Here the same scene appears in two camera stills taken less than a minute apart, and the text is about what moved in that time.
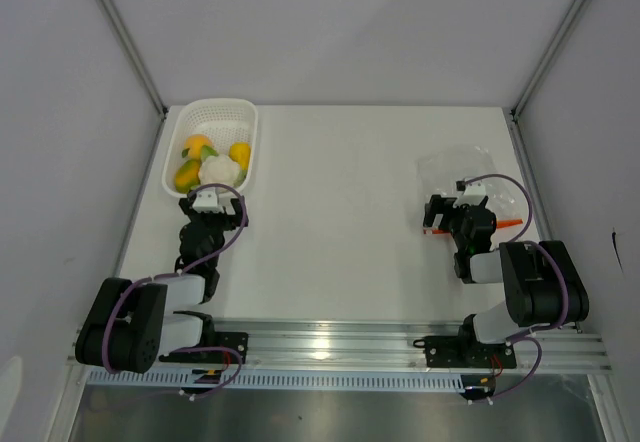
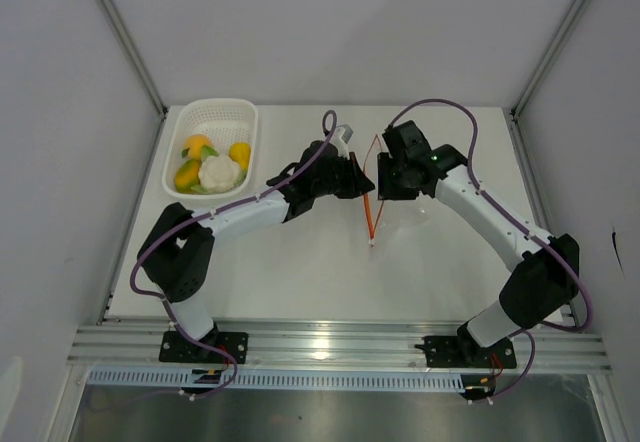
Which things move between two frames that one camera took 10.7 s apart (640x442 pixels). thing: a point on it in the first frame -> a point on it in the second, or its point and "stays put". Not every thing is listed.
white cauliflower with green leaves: [219, 169] stays put
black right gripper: [439, 204] -> [386, 190]
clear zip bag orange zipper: [439, 170] -> [373, 206]
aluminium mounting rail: [391, 344] stays put
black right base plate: [466, 352] stays put
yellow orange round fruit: [240, 152] stays put
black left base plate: [235, 340] stays put
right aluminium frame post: [560, 36] stays put
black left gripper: [230, 220] -> [357, 182]
